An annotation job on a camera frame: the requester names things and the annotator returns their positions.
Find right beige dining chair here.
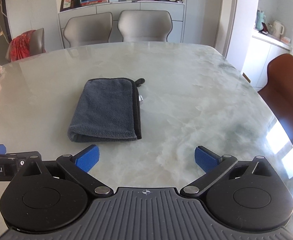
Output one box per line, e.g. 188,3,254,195
118,10,173,42

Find teal bottle on counter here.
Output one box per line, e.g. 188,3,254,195
255,9,265,31

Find red patterned cloth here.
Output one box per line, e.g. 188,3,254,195
9,30,35,62

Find grey blue microfiber towel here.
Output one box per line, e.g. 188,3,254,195
67,77,145,142

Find left beige dining chair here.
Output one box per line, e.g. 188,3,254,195
63,12,113,48

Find framed flower picture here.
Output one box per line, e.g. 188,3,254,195
60,0,74,12

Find stack of books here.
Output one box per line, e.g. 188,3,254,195
80,0,108,7

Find brown leather chair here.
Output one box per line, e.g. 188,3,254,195
258,54,293,143

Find white electric kettle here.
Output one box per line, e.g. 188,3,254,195
269,21,285,39

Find beige dining chair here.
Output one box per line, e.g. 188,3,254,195
63,12,113,48
118,10,173,42

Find white sideboard cabinet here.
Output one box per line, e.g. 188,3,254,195
57,0,186,49

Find beige chair with cloth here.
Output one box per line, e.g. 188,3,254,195
5,28,46,62

